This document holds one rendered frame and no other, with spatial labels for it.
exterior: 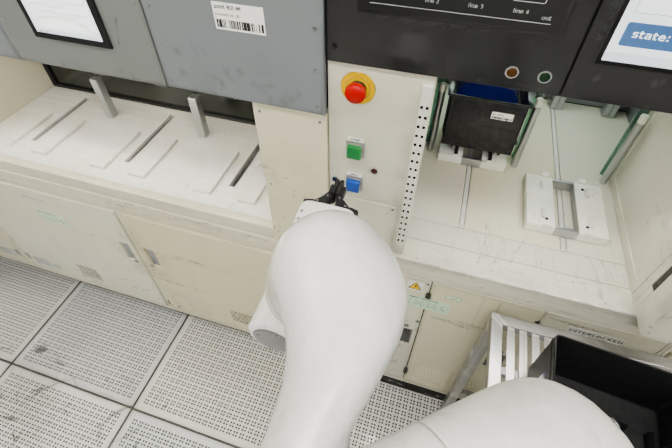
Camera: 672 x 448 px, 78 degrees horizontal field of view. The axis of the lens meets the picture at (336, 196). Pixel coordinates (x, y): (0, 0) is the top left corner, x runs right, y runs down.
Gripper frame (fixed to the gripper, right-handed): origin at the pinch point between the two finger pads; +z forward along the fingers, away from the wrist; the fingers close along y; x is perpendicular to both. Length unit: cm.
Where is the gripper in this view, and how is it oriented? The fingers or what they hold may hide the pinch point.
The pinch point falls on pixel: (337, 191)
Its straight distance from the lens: 81.1
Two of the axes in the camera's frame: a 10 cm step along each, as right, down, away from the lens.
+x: 0.0, -6.9, -7.2
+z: 3.0, -6.9, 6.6
